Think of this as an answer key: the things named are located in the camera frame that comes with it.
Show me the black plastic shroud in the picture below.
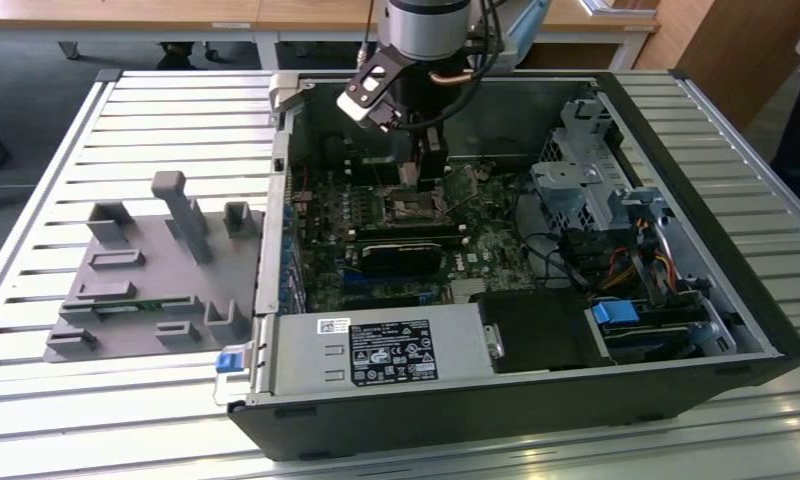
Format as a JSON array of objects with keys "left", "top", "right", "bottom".
[{"left": 476, "top": 288, "right": 619, "bottom": 376}]

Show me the metal disk bay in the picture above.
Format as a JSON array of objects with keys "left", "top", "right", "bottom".
[{"left": 583, "top": 287, "right": 741, "bottom": 364}]

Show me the wooden cabinet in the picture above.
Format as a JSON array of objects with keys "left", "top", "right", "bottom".
[{"left": 632, "top": 0, "right": 800, "bottom": 132}]

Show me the small silver heatsink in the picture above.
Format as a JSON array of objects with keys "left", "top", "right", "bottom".
[{"left": 449, "top": 278, "right": 496, "bottom": 304}]

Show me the grey metal drive cage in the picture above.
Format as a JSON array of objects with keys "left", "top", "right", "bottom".
[{"left": 529, "top": 97, "right": 679, "bottom": 234}]

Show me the black PC case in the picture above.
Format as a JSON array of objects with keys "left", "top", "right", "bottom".
[{"left": 225, "top": 69, "right": 800, "bottom": 462}]

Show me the dark shoe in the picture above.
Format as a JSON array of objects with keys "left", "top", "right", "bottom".
[{"left": 156, "top": 42, "right": 200, "bottom": 71}]

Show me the orange yellow wire harness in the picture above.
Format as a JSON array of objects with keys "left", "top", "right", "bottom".
[{"left": 603, "top": 247, "right": 683, "bottom": 292}]

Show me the wooden desk with white frame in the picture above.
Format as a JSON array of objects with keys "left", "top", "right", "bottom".
[
  {"left": 0, "top": 0, "right": 261, "bottom": 61},
  {"left": 256, "top": 0, "right": 661, "bottom": 71}
]

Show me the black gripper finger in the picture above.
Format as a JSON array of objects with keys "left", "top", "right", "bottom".
[
  {"left": 399, "top": 160, "right": 421, "bottom": 194},
  {"left": 420, "top": 127, "right": 451, "bottom": 195}
]

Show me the blue disk carrier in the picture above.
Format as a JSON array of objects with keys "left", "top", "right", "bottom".
[{"left": 589, "top": 298, "right": 641, "bottom": 327}]

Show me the silver power supply with label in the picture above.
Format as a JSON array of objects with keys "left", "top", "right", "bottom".
[{"left": 245, "top": 302, "right": 505, "bottom": 405}]

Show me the black graphics card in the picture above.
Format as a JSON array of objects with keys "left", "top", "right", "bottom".
[{"left": 357, "top": 242, "right": 447, "bottom": 279}]

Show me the pale blue teach pendant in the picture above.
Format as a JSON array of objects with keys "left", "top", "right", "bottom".
[{"left": 489, "top": 0, "right": 553, "bottom": 71}]

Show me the CPU socket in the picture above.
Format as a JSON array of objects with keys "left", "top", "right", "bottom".
[{"left": 380, "top": 185, "right": 453, "bottom": 224}]

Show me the green motherboard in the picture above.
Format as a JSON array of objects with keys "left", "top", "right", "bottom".
[{"left": 284, "top": 158, "right": 541, "bottom": 314}]

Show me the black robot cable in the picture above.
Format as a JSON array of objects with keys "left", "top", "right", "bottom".
[{"left": 412, "top": 0, "right": 508, "bottom": 132}]

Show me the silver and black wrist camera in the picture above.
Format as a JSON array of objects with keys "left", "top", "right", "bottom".
[{"left": 336, "top": 47, "right": 409, "bottom": 132}]

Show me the grey parts rack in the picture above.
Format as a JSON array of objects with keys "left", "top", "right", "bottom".
[{"left": 42, "top": 169, "right": 269, "bottom": 365}]

